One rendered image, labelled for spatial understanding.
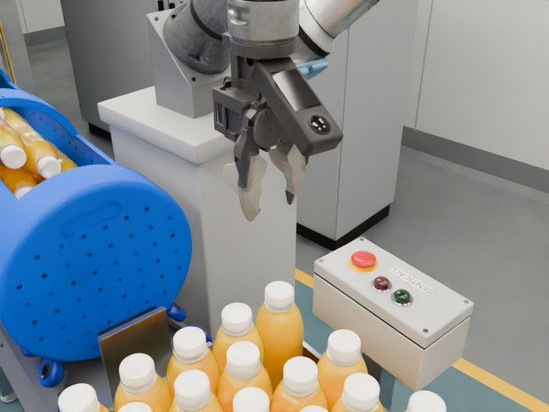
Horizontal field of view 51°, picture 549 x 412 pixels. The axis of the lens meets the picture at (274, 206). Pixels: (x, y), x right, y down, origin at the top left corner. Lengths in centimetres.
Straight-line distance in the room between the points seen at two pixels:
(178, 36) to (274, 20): 57
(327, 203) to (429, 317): 186
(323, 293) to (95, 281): 32
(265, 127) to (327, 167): 188
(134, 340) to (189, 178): 40
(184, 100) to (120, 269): 44
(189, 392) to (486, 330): 191
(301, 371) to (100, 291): 32
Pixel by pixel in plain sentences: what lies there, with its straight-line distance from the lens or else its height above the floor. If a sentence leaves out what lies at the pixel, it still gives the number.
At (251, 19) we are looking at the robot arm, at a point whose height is 145.
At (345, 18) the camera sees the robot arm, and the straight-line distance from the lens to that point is 100.
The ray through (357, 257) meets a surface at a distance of 81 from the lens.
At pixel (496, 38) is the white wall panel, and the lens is 338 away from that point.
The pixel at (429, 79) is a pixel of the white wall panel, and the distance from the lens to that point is 360.
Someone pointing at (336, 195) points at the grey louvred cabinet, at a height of 33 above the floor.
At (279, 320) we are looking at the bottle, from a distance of 78.
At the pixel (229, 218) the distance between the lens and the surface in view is 120.
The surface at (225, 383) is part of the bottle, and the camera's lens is 71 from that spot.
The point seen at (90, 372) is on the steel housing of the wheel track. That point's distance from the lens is 94.
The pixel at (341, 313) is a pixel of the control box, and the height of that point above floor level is 104.
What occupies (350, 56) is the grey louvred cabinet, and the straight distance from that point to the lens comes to 231.
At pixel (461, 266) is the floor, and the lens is 277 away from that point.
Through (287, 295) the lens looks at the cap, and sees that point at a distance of 77.
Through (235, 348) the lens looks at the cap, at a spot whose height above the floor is 110.
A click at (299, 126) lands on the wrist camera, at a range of 57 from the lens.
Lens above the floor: 159
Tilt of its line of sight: 31 degrees down
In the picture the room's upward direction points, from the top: straight up
